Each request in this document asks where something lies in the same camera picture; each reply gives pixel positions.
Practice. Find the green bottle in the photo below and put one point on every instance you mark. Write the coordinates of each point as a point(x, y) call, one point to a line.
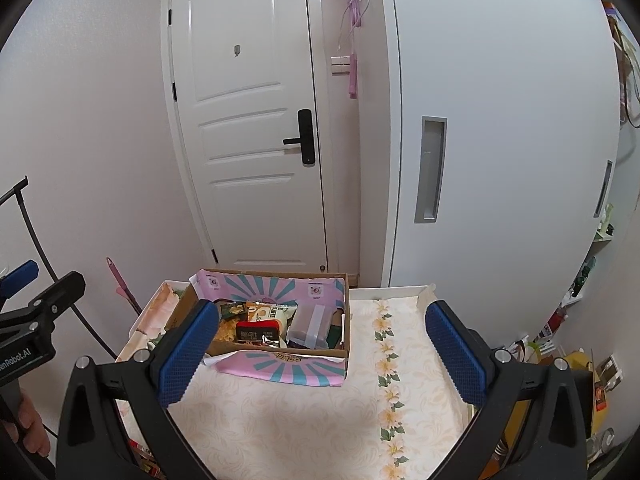
point(586, 275)

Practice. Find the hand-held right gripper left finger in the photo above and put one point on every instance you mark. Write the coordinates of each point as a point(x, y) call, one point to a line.
point(187, 355)

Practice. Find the floral tablecloth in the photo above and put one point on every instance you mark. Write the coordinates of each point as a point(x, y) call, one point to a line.
point(280, 420)

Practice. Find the person's left hand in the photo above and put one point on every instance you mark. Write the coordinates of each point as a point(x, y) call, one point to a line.
point(32, 422)

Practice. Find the white label snack packet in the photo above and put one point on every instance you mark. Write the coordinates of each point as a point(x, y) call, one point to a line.
point(267, 314)

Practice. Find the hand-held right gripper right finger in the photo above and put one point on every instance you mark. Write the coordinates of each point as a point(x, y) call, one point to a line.
point(457, 355)

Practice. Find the yellow plastic container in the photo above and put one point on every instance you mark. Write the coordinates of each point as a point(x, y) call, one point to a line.
point(580, 359)

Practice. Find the white wall switch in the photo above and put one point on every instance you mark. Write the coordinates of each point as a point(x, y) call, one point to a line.
point(340, 64)

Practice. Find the white panelled door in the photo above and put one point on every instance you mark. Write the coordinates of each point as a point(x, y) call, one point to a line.
point(240, 110)

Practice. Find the white sliding door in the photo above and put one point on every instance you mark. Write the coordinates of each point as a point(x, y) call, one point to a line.
point(500, 110)

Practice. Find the red printed packet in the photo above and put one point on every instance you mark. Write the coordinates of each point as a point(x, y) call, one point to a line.
point(147, 465)

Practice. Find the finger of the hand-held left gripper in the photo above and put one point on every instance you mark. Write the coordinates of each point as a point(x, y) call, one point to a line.
point(60, 292)
point(20, 280)

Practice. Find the cardboard box with pink paper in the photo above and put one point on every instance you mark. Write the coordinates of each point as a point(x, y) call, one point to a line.
point(280, 367)

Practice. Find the red bottle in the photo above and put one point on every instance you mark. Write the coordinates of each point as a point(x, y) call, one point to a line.
point(555, 325)

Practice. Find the white translucent plastic packet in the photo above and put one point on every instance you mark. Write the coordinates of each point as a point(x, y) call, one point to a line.
point(310, 327)

